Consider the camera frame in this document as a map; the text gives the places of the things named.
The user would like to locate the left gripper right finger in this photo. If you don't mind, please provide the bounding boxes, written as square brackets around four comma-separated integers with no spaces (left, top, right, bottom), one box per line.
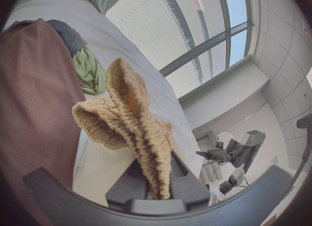
[170,150,210,203]

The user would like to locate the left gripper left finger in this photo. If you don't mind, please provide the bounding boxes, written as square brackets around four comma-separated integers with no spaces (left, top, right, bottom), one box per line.
[105,157,149,205]

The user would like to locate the tan shorts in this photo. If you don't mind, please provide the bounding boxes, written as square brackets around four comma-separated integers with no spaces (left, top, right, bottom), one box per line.
[72,57,186,201]

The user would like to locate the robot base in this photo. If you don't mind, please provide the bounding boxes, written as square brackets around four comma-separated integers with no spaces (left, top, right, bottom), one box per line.
[198,131,244,206]

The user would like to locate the window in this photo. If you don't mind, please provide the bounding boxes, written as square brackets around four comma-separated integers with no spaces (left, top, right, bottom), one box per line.
[104,0,255,104]

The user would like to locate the green garment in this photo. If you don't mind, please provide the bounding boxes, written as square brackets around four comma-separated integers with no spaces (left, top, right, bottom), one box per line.
[72,47,108,96]

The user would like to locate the dark brown garment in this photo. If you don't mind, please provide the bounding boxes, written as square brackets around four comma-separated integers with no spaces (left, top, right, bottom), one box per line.
[0,18,86,226]

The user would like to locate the black garment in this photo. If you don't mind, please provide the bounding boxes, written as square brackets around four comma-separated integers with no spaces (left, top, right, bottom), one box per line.
[46,19,88,58]

